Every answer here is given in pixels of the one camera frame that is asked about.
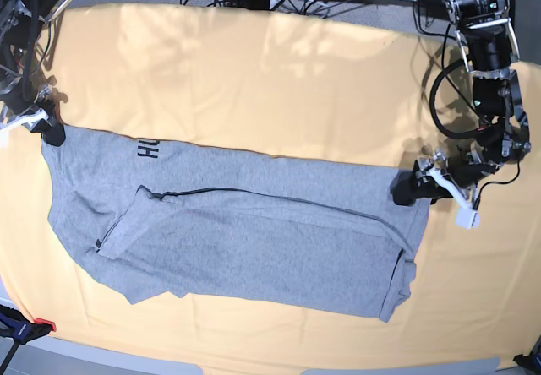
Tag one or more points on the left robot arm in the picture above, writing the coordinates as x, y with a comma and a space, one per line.
487, 41

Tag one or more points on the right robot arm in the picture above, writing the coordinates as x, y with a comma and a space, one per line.
22, 22

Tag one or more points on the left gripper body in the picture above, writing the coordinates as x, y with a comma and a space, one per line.
458, 176

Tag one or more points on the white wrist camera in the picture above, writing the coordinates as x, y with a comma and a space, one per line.
467, 218
4, 137

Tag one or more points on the blue red table clamp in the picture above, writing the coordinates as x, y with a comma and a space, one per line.
15, 326

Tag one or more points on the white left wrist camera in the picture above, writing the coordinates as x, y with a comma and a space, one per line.
467, 218

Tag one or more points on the yellow table cloth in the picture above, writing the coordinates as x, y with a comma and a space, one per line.
283, 85

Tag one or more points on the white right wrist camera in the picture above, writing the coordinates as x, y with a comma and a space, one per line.
4, 137

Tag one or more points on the grey t-shirt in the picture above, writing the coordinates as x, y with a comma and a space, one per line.
144, 217

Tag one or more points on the black clamp right corner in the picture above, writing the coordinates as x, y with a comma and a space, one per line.
531, 362

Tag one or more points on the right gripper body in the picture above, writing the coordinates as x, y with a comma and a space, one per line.
37, 115

